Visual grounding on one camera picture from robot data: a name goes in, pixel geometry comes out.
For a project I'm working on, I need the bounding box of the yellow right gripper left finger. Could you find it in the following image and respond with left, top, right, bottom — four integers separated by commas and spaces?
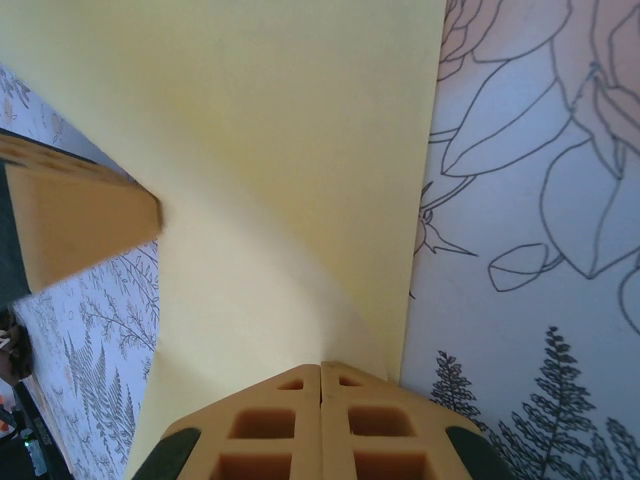
124, 363, 322, 480

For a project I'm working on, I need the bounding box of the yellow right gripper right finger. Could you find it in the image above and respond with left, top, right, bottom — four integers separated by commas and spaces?
320, 360, 516, 480

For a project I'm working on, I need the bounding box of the yellow paper sheet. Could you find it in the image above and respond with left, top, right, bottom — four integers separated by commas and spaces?
0, 0, 447, 480

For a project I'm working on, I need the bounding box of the floral patterned table mat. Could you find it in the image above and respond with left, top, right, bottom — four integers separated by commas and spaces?
0, 0, 640, 480

